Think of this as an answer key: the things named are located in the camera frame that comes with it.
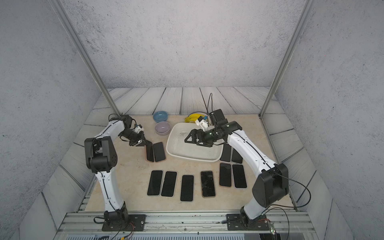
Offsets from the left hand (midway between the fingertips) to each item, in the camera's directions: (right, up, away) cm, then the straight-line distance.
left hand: (149, 143), depth 97 cm
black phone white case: (+15, -22, -12) cm, 29 cm away
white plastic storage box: (+18, -5, +4) cm, 19 cm away
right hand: (+28, +3, -22) cm, 36 cm away
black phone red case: (+6, -6, +2) cm, 9 cm away
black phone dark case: (+25, -23, -14) cm, 37 cm away
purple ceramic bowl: (+6, +9, +12) cm, 16 cm away
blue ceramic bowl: (+2, +19, +21) cm, 28 cm away
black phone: (-2, -6, +6) cm, 9 cm away
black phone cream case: (+47, -18, -9) cm, 51 cm away
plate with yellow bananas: (+29, +18, +18) cm, 39 cm away
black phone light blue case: (+6, -24, -11) cm, 27 cm away
